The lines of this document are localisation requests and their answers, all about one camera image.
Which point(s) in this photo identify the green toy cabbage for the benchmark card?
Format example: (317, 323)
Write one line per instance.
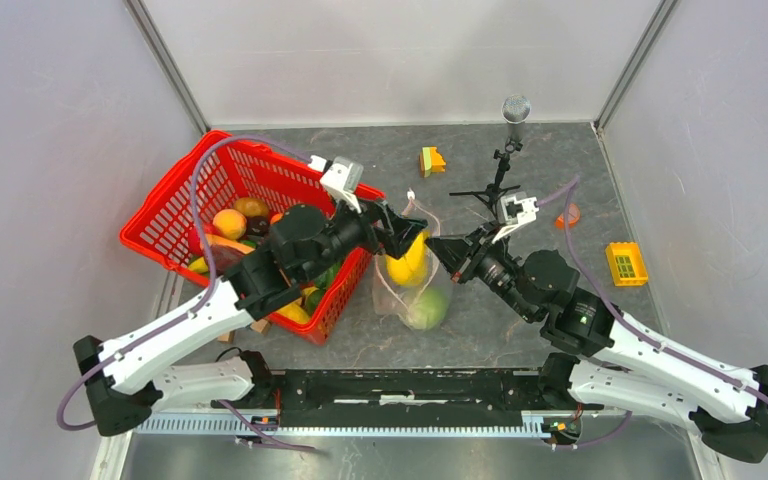
(427, 310)

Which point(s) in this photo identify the yellow green toy block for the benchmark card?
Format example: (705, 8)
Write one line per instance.
(431, 161)

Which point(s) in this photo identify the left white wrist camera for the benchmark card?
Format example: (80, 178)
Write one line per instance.
(340, 178)

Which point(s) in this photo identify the clear zip top bag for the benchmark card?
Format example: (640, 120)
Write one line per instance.
(415, 288)

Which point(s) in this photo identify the yellow toy crate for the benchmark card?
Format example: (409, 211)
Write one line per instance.
(626, 264)

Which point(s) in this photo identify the black mini tripod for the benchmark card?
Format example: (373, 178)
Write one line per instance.
(493, 191)

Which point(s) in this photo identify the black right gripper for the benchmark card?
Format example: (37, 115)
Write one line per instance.
(456, 251)

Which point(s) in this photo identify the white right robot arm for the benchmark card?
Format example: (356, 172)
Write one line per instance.
(604, 356)

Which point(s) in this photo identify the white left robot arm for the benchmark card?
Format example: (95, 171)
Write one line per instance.
(127, 378)

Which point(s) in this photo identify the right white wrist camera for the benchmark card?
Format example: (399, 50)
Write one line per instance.
(514, 211)

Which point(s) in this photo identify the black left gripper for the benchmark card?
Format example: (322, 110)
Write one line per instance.
(396, 236)

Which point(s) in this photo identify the red plastic shopping basket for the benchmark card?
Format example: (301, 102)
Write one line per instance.
(159, 230)

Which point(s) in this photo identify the brown toy meat slice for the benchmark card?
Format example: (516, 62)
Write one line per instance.
(226, 253)

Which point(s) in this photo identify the peach toy fruit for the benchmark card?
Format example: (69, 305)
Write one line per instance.
(230, 223)

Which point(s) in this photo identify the orange toy fruit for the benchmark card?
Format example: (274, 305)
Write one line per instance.
(251, 207)

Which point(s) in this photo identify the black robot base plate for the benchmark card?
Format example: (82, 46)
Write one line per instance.
(405, 398)

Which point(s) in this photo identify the orange toy slice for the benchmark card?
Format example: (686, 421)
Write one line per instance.
(569, 218)

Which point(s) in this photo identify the yellow toy banana bunch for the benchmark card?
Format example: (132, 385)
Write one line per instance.
(412, 268)

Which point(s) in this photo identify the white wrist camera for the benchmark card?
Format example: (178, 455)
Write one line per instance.
(340, 178)
(514, 211)

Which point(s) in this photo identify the grey microphone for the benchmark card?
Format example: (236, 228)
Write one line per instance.
(515, 111)

